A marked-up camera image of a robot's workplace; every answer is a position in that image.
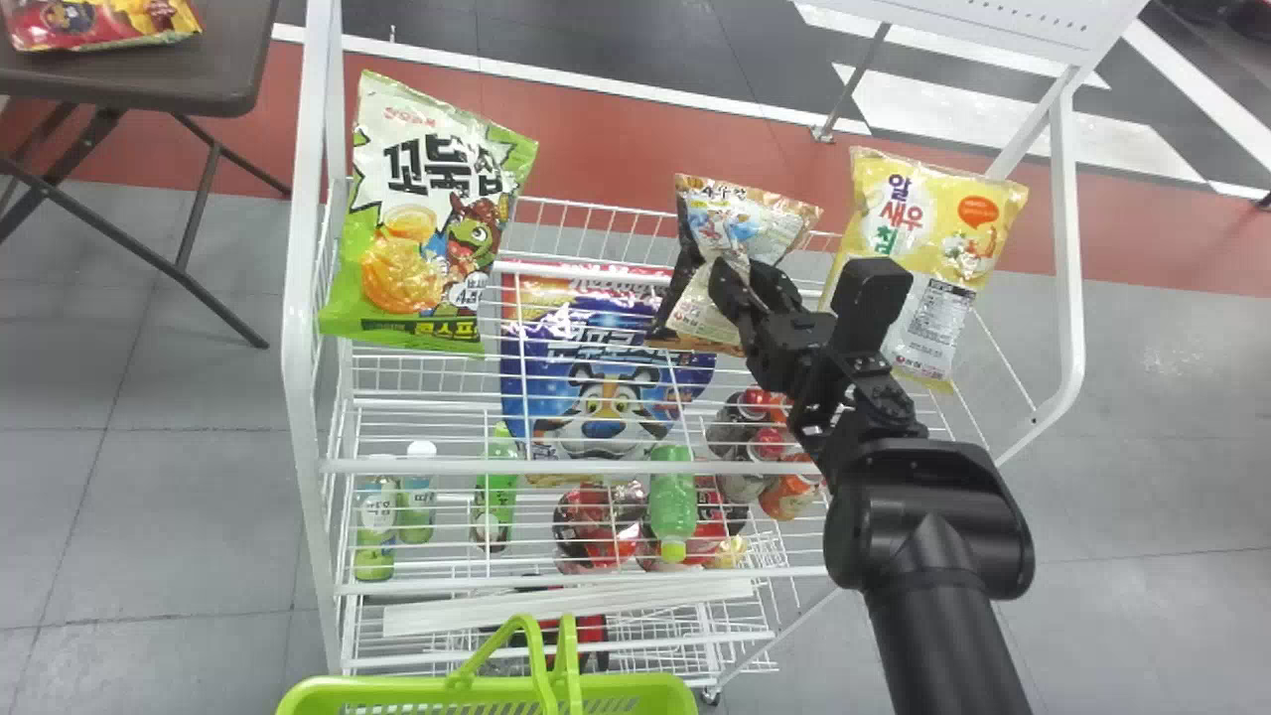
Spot yellow snack packet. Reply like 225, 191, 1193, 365
818, 146, 1030, 391

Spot white wire rack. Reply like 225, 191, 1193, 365
280, 0, 1154, 704

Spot green bottle dark label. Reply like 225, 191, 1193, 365
471, 421, 523, 555

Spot red snack packet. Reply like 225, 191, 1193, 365
2, 0, 204, 54

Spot green snack packet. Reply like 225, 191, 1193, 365
317, 69, 540, 357

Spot brown snack packet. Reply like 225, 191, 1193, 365
662, 173, 824, 358

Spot blue cereal bag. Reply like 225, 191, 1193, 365
498, 262, 718, 489

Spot orange bottle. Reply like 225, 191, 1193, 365
759, 467, 826, 523

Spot dark side table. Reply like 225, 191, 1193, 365
0, 0, 292, 352

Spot pale green bottle white cap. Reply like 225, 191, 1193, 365
399, 439, 439, 546
353, 455, 399, 584

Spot green basket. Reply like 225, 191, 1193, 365
275, 613, 700, 715

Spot black bottle red cap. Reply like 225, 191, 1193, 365
713, 427, 797, 504
707, 388, 791, 460

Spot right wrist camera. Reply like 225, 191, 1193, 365
828, 257, 916, 358

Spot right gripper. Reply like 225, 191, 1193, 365
644, 213, 847, 400

